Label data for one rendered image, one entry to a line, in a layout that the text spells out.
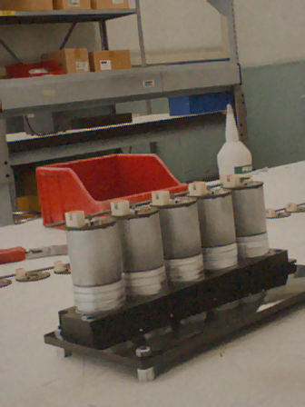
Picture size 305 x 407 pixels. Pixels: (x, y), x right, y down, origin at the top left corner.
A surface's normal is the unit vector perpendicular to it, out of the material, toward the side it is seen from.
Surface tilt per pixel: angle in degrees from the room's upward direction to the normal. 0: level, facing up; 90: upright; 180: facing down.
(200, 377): 0
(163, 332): 0
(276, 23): 90
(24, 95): 90
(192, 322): 0
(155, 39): 90
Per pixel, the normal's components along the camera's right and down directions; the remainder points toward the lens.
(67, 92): 0.65, 0.04
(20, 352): -0.11, -0.98
